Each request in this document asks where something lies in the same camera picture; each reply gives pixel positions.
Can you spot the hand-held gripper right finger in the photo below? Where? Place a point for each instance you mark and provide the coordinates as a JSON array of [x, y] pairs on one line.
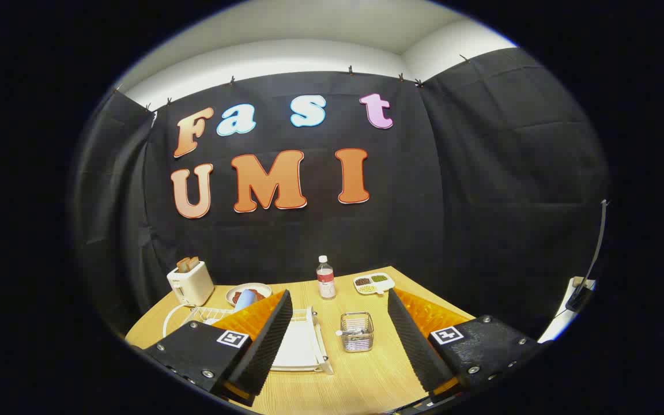
[[410, 340]]

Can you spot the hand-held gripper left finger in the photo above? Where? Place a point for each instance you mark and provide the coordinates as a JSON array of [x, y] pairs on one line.
[[268, 340]]

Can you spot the blue plate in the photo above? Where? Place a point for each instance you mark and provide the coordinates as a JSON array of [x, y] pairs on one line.
[[245, 300]]

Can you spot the beige plate with meat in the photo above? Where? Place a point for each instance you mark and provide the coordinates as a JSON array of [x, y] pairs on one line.
[[264, 287]]

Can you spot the white divided dish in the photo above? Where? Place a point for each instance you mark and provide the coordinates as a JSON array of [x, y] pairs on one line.
[[388, 284]]

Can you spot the clear bottle with red label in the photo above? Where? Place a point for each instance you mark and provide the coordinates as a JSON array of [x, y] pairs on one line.
[[326, 283]]

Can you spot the white toaster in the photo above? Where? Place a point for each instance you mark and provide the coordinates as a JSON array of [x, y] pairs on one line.
[[193, 285]]

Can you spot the brown toast slice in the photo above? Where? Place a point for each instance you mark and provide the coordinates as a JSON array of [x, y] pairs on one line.
[[183, 266], [193, 263]]

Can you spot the black backdrop cloth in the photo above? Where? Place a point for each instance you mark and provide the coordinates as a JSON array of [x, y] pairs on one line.
[[424, 202]]

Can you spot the white power strip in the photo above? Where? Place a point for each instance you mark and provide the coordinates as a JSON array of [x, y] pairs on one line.
[[554, 328]]

